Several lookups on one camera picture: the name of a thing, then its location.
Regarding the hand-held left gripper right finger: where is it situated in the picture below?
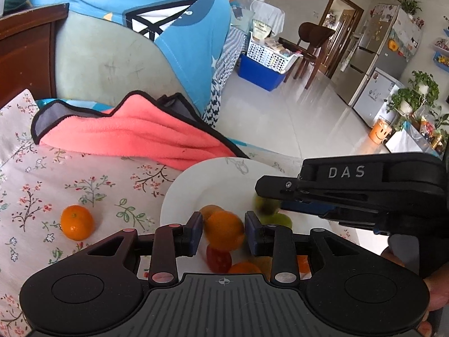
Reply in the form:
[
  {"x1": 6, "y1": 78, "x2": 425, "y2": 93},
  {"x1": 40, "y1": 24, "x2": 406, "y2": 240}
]
[{"x1": 244, "y1": 211, "x2": 363, "y2": 286}]

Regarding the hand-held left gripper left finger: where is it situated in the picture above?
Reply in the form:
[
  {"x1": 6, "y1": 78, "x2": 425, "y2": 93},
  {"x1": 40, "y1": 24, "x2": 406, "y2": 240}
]
[{"x1": 86, "y1": 211, "x2": 204, "y2": 286}]

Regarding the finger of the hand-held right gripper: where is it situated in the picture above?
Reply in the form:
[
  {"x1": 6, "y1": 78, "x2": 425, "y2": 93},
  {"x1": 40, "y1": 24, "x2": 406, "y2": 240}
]
[
  {"x1": 281, "y1": 198, "x2": 380, "y2": 227},
  {"x1": 255, "y1": 177, "x2": 442, "y2": 203}
]

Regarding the green oval fruit dark tip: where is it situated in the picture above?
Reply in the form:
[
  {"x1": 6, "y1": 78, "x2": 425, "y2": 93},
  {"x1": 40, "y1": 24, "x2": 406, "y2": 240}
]
[{"x1": 253, "y1": 197, "x2": 281, "y2": 216}]

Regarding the green round fruit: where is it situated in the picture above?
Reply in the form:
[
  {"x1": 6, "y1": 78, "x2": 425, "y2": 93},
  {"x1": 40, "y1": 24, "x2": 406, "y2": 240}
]
[{"x1": 260, "y1": 212, "x2": 293, "y2": 229}]

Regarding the red plum tomato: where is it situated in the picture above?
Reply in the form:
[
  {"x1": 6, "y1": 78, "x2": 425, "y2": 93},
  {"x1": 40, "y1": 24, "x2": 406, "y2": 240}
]
[{"x1": 205, "y1": 246, "x2": 233, "y2": 273}]

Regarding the white round plate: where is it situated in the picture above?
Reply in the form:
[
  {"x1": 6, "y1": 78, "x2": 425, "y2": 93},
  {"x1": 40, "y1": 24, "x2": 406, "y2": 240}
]
[{"x1": 159, "y1": 157, "x2": 334, "y2": 281}]

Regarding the person's right hand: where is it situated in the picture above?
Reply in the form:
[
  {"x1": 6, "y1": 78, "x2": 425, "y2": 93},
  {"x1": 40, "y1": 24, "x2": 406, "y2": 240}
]
[{"x1": 381, "y1": 246, "x2": 449, "y2": 337}]

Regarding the small orange mandarin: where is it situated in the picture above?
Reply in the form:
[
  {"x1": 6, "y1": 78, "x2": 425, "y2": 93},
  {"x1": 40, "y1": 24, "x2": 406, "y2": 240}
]
[
  {"x1": 199, "y1": 204, "x2": 225, "y2": 222},
  {"x1": 296, "y1": 254, "x2": 312, "y2": 275}
]

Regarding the orange smiley cup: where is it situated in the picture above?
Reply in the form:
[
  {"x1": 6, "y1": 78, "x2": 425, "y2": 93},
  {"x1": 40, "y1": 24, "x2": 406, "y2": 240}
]
[{"x1": 369, "y1": 119, "x2": 391, "y2": 143}]

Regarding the green potted plant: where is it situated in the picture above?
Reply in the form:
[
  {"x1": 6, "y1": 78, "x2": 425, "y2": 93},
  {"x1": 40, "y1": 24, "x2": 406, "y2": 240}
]
[{"x1": 386, "y1": 71, "x2": 441, "y2": 116}]

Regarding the small white refrigerator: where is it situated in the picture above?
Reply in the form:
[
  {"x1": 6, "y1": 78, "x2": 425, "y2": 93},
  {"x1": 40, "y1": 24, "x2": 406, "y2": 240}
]
[{"x1": 352, "y1": 68, "x2": 404, "y2": 127}]

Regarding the pink towel grey edging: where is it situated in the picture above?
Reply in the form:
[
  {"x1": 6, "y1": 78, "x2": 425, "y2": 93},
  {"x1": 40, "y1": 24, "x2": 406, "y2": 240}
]
[{"x1": 31, "y1": 91, "x2": 249, "y2": 160}]

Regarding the blue plastic bin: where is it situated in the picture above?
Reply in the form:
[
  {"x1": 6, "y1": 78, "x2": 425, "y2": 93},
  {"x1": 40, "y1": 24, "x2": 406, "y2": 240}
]
[{"x1": 239, "y1": 54, "x2": 286, "y2": 92}]

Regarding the black white chevron cloth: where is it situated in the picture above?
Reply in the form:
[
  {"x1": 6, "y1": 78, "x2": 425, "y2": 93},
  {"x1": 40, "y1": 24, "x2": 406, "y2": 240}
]
[{"x1": 201, "y1": 28, "x2": 246, "y2": 130}]

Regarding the silver refrigerator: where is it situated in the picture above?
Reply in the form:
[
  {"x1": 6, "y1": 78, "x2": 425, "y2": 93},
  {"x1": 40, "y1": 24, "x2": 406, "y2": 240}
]
[{"x1": 335, "y1": 3, "x2": 400, "y2": 106}]

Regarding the white plastic basket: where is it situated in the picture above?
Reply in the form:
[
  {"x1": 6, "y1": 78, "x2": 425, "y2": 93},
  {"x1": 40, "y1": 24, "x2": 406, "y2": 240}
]
[{"x1": 246, "y1": 38, "x2": 299, "y2": 72}]

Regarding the brown wooden chair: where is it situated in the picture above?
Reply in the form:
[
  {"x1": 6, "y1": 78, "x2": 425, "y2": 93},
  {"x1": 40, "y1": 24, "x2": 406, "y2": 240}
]
[{"x1": 294, "y1": 22, "x2": 337, "y2": 90}]

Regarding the brown wooden door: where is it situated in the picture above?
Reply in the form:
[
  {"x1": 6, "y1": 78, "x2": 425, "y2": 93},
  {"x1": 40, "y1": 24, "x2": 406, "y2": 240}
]
[{"x1": 317, "y1": 0, "x2": 363, "y2": 78}]

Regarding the small potted plant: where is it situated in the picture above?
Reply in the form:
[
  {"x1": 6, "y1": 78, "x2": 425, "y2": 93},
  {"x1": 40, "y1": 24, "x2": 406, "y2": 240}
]
[{"x1": 398, "y1": 0, "x2": 423, "y2": 16}]

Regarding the table with white cloth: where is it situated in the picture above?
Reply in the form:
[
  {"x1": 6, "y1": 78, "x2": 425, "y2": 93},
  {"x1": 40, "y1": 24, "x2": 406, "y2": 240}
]
[{"x1": 230, "y1": 0, "x2": 285, "y2": 39}]

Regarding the dark wooden headboard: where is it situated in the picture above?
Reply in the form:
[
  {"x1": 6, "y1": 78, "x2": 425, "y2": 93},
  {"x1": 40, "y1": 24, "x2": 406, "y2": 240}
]
[{"x1": 0, "y1": 3, "x2": 70, "y2": 108}]

